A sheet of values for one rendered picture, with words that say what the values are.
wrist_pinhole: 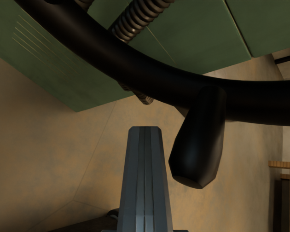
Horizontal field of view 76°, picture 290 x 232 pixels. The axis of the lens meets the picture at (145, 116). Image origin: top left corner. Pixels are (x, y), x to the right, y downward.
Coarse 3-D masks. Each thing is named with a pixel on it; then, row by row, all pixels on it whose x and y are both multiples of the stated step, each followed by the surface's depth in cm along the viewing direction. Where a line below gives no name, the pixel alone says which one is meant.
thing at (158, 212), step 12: (156, 132) 10; (156, 144) 9; (156, 156) 8; (156, 168) 8; (156, 180) 7; (156, 192) 7; (168, 192) 7; (156, 204) 6; (168, 204) 7; (156, 216) 6; (168, 216) 6; (156, 228) 6; (168, 228) 6
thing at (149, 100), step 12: (84, 0) 17; (144, 0) 15; (156, 0) 14; (168, 0) 14; (132, 12) 16; (144, 12) 16; (156, 12) 15; (120, 24) 18; (132, 24) 17; (144, 24) 17; (120, 36) 18; (132, 36) 18; (120, 84) 30; (144, 96) 31
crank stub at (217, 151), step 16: (208, 96) 11; (224, 96) 11; (192, 112) 10; (208, 112) 10; (224, 112) 10; (192, 128) 9; (208, 128) 9; (224, 128) 10; (176, 144) 9; (192, 144) 9; (208, 144) 9; (176, 160) 9; (192, 160) 8; (208, 160) 8; (176, 176) 9; (192, 176) 8; (208, 176) 8
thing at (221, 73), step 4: (212, 72) 39; (216, 72) 40; (220, 72) 41; (224, 72) 42; (212, 76) 38; (216, 76) 40; (220, 76) 41; (224, 76) 42; (176, 108) 42; (180, 112) 43; (184, 112) 42; (184, 116) 43
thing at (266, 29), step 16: (240, 0) 23; (256, 0) 22; (272, 0) 22; (288, 0) 21; (240, 16) 25; (256, 16) 24; (272, 16) 23; (288, 16) 23; (256, 32) 25; (272, 32) 25; (288, 32) 24; (256, 48) 27; (272, 48) 26
